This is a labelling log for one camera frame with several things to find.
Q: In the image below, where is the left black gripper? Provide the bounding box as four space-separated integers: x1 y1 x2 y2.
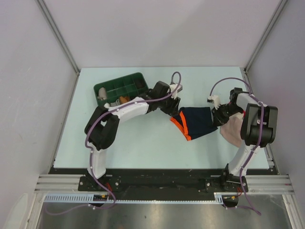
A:
158 91 180 116

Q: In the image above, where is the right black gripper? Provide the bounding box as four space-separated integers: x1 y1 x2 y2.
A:
211 104 244 127

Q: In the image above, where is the navy orange underwear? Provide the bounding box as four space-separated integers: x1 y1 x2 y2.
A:
170 107 218 141

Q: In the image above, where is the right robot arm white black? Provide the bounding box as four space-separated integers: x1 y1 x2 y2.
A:
205 88 278 192

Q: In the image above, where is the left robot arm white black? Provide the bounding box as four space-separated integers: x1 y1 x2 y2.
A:
84 81 183 191

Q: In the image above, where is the pink underwear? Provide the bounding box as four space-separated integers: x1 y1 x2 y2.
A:
220 113 243 148

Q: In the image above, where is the black rolled cloth back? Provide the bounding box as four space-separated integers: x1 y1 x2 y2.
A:
134 79 145 89

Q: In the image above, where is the green compartment organizer tray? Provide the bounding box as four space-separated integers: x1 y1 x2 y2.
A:
93 73 149 106

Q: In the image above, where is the orange rolled cloth in tray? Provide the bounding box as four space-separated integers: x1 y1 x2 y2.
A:
119 96 130 104

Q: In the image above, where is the grey rolled cloth in tray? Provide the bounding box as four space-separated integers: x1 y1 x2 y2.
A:
110 99 121 107

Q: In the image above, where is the beige rolled cloth in tray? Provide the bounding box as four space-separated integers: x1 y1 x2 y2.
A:
98 87 108 101

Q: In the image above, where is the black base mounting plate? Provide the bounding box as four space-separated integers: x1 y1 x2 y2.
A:
49 168 277 193

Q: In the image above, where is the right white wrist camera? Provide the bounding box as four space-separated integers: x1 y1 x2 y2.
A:
207 95 221 110

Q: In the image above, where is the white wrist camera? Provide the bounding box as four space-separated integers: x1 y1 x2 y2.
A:
207 95 221 110
169 83 183 99

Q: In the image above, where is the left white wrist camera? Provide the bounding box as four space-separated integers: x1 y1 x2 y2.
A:
169 83 183 99

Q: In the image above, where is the aluminium frame rail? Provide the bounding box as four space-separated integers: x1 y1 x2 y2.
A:
34 174 295 195

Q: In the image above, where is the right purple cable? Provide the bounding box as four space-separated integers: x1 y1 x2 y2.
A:
209 77 267 216

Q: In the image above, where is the purple cable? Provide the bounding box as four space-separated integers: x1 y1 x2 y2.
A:
44 71 182 216
209 77 267 216

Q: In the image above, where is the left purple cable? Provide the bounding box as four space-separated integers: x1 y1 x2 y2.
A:
44 71 182 216

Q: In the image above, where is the slotted cable duct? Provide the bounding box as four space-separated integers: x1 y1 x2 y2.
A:
44 193 237 204

